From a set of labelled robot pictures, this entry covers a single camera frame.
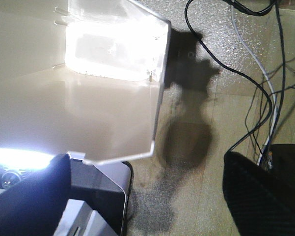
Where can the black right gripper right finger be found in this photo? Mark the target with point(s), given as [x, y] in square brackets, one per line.
[261, 203]

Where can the white plastic trash bin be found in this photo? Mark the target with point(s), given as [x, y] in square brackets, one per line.
[81, 76]

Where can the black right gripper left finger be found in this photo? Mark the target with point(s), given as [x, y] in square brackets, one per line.
[34, 207]

